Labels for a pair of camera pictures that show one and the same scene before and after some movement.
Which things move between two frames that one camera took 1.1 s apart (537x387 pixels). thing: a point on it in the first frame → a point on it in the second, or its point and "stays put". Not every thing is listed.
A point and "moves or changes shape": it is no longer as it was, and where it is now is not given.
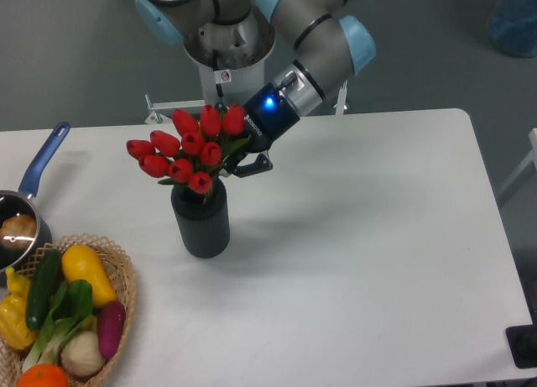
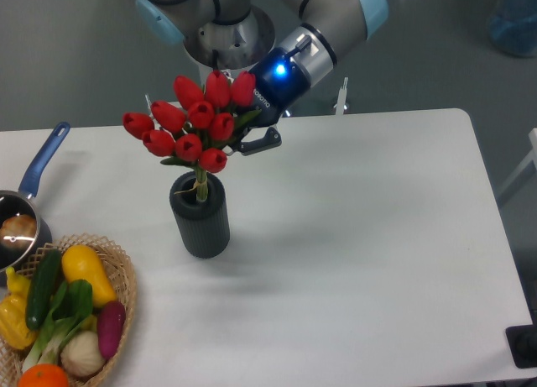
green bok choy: x=71 y=305 stays put
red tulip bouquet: x=194 y=159 moves or changes shape
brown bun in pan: x=18 y=231 stays put
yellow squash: x=81 y=263 stays put
